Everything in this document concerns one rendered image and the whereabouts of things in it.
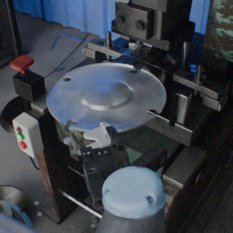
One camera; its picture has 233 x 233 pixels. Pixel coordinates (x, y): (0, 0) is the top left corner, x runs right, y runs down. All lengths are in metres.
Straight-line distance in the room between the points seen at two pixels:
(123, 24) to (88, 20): 1.90
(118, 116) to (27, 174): 1.03
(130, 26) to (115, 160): 0.39
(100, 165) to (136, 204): 0.23
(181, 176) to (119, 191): 0.47
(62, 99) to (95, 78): 0.12
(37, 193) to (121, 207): 1.26
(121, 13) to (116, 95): 0.21
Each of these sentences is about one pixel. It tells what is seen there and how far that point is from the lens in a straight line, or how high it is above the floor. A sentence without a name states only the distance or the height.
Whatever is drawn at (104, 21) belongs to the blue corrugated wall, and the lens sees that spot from 2.62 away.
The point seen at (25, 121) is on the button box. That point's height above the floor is 0.63.
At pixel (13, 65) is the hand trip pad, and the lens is 1.05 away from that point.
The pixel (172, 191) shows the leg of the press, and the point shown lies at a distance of 0.84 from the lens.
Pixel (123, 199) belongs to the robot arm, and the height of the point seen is 0.98.
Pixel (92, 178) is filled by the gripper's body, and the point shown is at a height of 0.83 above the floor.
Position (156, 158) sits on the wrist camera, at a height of 0.84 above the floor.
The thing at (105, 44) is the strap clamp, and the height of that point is 0.76.
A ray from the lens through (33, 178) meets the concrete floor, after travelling 1.69.
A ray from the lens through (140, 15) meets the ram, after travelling 0.83.
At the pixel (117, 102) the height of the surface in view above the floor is 0.80.
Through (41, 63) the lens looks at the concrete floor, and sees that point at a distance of 2.48.
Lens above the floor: 1.30
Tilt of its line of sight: 42 degrees down
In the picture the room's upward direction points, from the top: straight up
